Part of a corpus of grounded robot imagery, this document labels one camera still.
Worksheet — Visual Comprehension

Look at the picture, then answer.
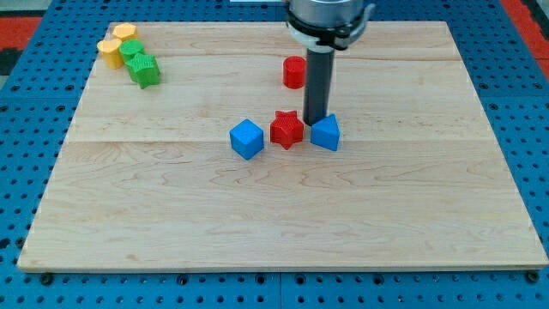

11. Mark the green star block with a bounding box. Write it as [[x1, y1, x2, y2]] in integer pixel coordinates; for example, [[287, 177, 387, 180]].
[[125, 53, 160, 89]]

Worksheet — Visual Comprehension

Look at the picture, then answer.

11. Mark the red star block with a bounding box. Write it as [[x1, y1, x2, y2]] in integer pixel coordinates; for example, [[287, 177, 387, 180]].
[[269, 110, 304, 149]]

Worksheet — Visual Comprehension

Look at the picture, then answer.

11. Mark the red cylinder block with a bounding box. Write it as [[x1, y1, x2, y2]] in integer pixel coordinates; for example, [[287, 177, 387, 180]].
[[282, 56, 306, 89]]

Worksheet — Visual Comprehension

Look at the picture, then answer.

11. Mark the wooden board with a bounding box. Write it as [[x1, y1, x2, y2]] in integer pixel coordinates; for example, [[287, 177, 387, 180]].
[[18, 21, 548, 273]]

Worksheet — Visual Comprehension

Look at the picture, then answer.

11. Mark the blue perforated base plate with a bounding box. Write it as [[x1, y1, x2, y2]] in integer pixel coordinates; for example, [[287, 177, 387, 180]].
[[1, 1, 548, 308]]

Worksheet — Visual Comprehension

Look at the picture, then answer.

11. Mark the green cylinder block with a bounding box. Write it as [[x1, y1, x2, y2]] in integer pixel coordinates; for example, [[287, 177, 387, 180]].
[[118, 39, 144, 63]]

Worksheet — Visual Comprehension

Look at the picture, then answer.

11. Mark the yellow heart block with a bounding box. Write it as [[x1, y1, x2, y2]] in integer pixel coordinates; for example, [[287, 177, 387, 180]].
[[97, 38, 124, 70]]

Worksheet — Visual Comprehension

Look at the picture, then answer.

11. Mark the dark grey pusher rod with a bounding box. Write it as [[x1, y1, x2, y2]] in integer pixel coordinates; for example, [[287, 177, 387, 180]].
[[303, 50, 335, 126]]

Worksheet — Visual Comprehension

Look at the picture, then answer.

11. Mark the blue triangle block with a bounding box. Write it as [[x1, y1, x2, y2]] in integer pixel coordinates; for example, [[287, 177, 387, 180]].
[[311, 114, 341, 151]]

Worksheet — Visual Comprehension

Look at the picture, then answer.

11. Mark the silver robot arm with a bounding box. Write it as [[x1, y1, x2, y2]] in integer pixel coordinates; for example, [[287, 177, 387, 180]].
[[286, 0, 376, 53]]

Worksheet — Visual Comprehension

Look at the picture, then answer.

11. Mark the blue cube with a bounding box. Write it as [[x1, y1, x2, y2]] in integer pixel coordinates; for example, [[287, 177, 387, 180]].
[[229, 118, 264, 160]]

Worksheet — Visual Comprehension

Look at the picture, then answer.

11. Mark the yellow hexagon block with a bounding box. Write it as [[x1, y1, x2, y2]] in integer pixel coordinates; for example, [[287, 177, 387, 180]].
[[112, 22, 140, 42]]

